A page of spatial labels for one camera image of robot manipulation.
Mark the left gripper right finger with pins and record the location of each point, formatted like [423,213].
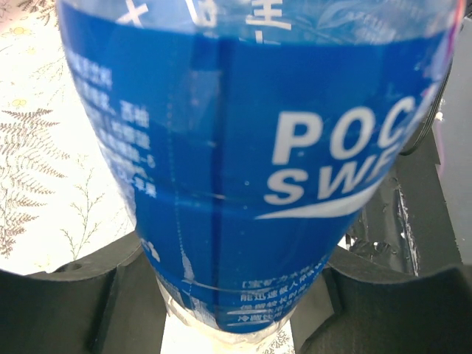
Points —
[356,306]

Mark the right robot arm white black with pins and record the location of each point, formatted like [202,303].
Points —
[452,135]

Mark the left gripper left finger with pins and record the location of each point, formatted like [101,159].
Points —
[106,302]

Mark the blue label water bottle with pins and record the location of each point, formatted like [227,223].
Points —
[247,136]

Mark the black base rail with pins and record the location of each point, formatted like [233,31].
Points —
[406,226]

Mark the floral patterned table mat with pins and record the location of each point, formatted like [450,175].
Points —
[59,202]

